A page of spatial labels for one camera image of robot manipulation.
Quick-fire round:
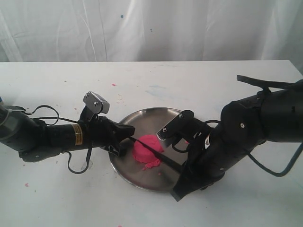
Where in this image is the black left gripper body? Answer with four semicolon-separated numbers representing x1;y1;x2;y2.
47;117;114;152

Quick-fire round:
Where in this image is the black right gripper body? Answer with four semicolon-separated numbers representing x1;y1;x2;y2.
187;96;265;185

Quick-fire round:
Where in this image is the black kitchen knife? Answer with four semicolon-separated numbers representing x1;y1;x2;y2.
129;137;182;174

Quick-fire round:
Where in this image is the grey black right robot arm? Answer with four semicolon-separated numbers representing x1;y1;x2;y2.
171;75;303;201

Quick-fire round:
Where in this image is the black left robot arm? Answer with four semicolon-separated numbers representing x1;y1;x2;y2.
0;92;135;163

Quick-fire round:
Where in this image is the pink dough lump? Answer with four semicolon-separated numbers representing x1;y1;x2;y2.
132;135;164;170

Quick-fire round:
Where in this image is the round steel plate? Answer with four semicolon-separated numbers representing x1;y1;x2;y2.
109;107;181;192

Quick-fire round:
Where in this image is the white backdrop sheet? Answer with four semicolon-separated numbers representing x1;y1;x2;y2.
0;0;303;62

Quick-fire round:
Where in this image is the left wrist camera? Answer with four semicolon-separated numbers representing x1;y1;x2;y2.
79;91;110;122

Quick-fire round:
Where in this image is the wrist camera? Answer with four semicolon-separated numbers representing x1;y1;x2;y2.
157;110;202;148
79;91;110;122

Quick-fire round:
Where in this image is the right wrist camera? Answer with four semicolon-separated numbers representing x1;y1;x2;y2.
157;110;202;148

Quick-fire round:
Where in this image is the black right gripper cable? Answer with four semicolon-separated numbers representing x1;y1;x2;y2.
246;144;303;177

